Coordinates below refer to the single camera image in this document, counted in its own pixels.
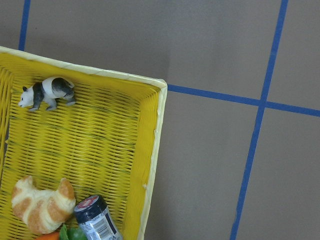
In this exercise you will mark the panda figurine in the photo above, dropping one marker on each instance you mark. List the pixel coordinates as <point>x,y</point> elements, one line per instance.
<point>50,89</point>

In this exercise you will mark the small black-capped bottle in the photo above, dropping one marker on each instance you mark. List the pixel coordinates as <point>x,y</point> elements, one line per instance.
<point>94,218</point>

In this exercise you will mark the toy croissant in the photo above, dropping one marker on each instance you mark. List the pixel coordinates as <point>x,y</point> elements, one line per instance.
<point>43,211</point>

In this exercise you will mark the orange toy carrot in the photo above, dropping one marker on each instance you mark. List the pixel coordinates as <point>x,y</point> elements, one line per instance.
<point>65,233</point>

